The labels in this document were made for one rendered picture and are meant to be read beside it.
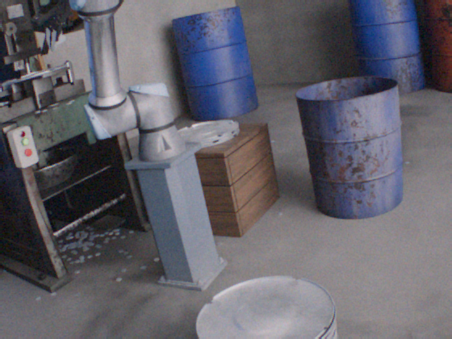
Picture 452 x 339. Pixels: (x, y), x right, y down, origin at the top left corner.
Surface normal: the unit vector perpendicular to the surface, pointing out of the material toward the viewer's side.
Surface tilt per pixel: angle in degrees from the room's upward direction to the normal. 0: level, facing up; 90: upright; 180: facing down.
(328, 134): 92
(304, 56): 90
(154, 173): 90
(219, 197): 90
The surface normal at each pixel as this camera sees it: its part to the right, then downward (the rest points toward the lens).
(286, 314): -0.19, -0.93
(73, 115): 0.79, 0.04
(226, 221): -0.48, 0.36
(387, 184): 0.39, 0.26
